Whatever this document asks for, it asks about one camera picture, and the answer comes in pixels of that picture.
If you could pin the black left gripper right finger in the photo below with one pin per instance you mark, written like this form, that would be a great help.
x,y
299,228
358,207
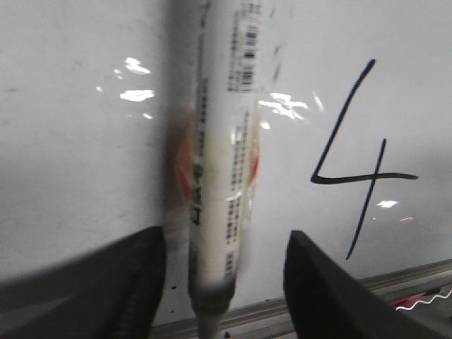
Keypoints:
x,y
325,301

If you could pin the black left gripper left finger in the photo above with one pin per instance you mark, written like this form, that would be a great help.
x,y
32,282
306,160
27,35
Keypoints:
x,y
112,292

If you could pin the red round magnet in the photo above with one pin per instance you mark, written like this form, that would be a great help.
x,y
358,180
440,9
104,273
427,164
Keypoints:
x,y
183,157

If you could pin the white whiteboard marker pen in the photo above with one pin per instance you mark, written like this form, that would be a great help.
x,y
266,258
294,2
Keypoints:
x,y
222,162

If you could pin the grey metal whiteboard tray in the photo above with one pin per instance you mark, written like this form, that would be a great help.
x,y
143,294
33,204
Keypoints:
x,y
423,293

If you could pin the white whiteboard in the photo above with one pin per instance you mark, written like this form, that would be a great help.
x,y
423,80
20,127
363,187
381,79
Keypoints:
x,y
355,135

